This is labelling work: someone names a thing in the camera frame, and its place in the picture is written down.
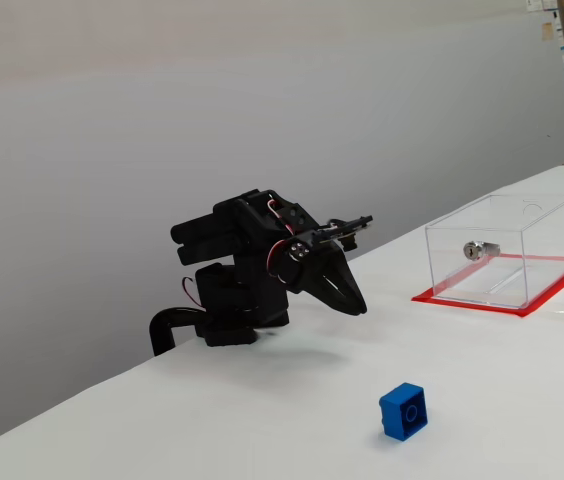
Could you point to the beige paper sticker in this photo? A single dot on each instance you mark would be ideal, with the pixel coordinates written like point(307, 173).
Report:
point(546, 31)

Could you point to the transparent plastic box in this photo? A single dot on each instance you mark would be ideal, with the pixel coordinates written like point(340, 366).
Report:
point(552, 235)

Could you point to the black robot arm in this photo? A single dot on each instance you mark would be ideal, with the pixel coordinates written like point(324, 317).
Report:
point(232, 280)

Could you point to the blue lego brick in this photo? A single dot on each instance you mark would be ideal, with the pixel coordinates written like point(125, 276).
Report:
point(402, 412)

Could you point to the red tape rectangle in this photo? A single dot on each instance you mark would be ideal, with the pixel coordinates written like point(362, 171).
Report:
point(557, 290)

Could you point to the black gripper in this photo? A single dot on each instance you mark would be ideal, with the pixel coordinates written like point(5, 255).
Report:
point(316, 272)

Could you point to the black table clamp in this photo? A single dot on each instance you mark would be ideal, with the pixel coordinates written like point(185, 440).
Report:
point(162, 325)

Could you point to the silver lock cylinder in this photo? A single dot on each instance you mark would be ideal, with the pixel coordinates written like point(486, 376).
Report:
point(479, 249)

